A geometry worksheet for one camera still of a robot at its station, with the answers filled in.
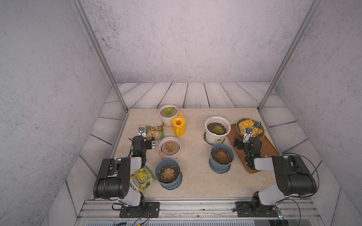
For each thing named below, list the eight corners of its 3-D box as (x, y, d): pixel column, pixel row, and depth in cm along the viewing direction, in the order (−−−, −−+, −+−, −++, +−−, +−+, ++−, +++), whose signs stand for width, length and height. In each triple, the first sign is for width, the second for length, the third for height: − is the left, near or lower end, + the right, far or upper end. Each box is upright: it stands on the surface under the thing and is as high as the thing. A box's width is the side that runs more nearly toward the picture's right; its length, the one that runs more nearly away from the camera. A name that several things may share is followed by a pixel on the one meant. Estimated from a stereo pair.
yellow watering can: (177, 139, 103) (176, 129, 94) (170, 125, 112) (169, 115, 103) (188, 135, 106) (189, 125, 97) (181, 122, 114) (181, 111, 105)
